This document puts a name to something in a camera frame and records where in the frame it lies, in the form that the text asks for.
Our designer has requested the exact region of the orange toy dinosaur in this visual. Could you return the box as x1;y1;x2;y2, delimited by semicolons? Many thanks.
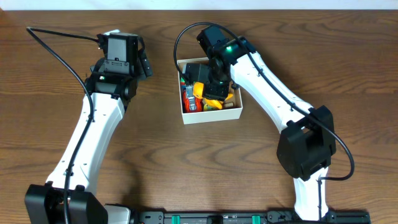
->
193;82;225;110

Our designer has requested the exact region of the yellow round toy with handle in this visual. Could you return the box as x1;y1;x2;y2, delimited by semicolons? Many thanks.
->
203;102;234;111

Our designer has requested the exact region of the red toy car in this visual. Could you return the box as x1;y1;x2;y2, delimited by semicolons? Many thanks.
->
182;85;203;113

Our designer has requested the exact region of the white cardboard box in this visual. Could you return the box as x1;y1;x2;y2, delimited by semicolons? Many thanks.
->
177;58;243;124

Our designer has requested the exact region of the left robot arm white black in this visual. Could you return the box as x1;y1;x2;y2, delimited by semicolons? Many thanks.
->
24;27;153;223

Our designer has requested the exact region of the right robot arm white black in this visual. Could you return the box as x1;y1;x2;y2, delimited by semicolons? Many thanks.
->
180;23;336;221

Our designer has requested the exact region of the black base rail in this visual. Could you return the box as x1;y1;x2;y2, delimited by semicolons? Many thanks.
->
104;203;373;224

